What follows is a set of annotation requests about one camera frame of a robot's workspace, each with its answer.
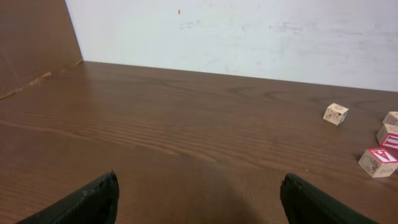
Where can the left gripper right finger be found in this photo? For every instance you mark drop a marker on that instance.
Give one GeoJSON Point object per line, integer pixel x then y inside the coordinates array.
{"type": "Point", "coordinates": [303, 203]}

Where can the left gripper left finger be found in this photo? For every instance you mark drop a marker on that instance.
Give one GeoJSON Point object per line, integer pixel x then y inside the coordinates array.
{"type": "Point", "coordinates": [96, 203]}

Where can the red letter A block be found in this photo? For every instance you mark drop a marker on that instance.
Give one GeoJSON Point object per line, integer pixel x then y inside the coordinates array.
{"type": "Point", "coordinates": [378, 162]}

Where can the wooden block teal side far-left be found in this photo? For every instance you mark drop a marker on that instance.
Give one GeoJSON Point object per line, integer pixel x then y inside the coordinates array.
{"type": "Point", "coordinates": [335, 114]}

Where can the wooden block red number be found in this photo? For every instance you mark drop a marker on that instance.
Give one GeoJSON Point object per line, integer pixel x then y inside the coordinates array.
{"type": "Point", "coordinates": [387, 136]}

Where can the wooden block teal letter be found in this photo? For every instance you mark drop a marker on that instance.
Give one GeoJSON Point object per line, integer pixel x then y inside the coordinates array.
{"type": "Point", "coordinates": [391, 118]}

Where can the brown cardboard panel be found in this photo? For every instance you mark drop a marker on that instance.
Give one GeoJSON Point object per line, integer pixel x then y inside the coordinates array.
{"type": "Point", "coordinates": [37, 39]}

